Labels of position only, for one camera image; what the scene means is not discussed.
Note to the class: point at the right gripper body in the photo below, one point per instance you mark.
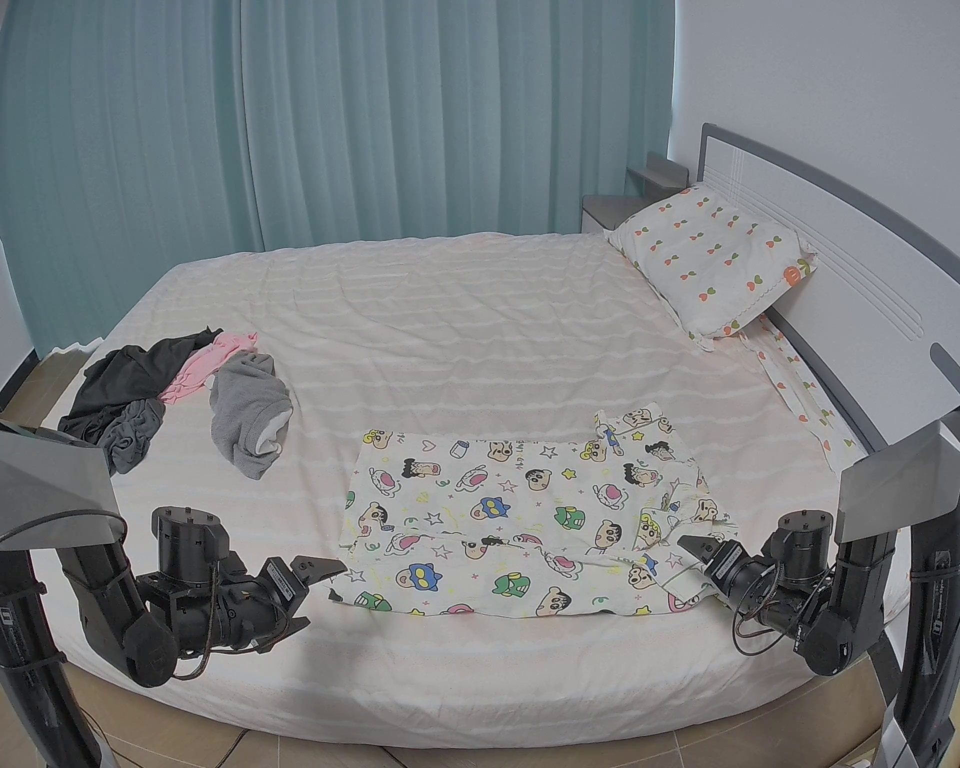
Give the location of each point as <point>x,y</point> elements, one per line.
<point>742,577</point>

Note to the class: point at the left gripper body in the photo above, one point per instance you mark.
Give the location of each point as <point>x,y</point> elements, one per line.
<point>262,607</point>

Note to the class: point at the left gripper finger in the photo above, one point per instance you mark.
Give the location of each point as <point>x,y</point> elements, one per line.
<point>315,570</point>
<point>295,626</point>

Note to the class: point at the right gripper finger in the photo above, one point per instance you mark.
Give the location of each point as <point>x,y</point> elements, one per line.
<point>705,547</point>

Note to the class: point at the white printed pyjama top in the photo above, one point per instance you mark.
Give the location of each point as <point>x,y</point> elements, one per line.
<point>525,525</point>

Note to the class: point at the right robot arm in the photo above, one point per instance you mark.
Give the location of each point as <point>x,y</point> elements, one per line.
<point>862,600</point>

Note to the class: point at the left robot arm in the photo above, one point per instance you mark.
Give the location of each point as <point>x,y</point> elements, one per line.
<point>105,600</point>

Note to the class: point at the grey sweatshirt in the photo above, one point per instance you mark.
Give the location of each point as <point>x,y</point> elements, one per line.
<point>240,405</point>

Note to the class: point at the dark grey garment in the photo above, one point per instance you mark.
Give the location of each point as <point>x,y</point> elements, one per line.
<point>135,442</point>

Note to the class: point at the pink garment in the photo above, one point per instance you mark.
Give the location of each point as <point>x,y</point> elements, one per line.
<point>206,364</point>

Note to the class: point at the black garment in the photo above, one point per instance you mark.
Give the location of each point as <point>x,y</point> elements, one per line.
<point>127,382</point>

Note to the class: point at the bed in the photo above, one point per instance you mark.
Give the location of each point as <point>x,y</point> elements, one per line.
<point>465,322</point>

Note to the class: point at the white printed pillow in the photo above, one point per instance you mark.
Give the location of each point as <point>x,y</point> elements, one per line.
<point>705,255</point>

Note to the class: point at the grey bedside table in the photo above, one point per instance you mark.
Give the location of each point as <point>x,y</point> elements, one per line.
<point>615,206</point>

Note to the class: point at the blue-green curtain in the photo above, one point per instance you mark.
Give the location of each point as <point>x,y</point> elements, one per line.
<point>450,112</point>
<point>120,150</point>

